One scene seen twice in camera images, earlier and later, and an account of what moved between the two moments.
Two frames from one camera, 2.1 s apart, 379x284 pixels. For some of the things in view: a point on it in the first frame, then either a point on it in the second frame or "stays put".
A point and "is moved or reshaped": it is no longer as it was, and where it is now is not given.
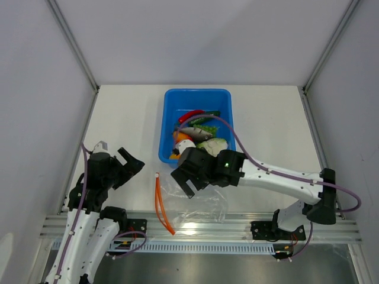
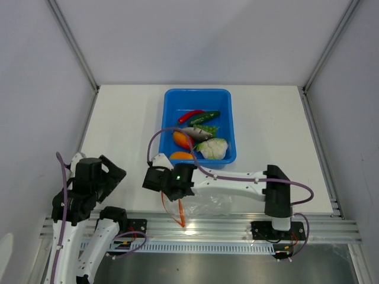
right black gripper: x=182 y=177 to x=172 y=199
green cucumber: x=199 y=120 stays put
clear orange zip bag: x=185 y=216 is moved or reshaped
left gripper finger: x=134 y=164 to x=115 y=173
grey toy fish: x=196 y=134 stays put
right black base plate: x=270 y=231 stays put
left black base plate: x=136 y=225 stays put
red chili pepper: x=185 y=116 stays put
